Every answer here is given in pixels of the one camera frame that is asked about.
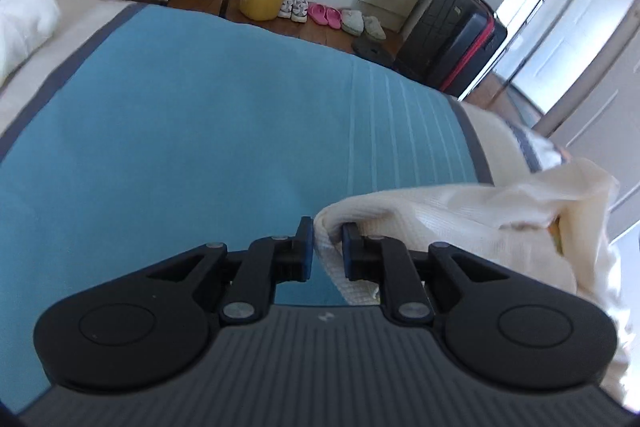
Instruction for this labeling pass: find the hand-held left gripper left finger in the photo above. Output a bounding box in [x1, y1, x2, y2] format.
[145, 216, 315, 326]

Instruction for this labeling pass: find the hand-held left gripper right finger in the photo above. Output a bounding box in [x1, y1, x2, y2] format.
[342, 224, 511, 324]

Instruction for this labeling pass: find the white waffle garment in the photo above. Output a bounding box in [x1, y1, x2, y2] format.
[315, 158, 635, 409]

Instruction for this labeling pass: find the blue blanket with cream border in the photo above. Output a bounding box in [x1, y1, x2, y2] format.
[0, 0, 566, 415]

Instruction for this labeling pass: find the grey slipper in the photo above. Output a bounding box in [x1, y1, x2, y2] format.
[362, 15, 387, 41]
[340, 9, 366, 37]

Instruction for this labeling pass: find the black suitcase with red trim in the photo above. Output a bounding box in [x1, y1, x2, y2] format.
[392, 0, 509, 98]

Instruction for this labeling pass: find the white cloth at left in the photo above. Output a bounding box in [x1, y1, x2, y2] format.
[0, 0, 62, 80]

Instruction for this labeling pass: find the white door frame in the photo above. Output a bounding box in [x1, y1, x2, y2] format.
[460, 0, 640, 140]

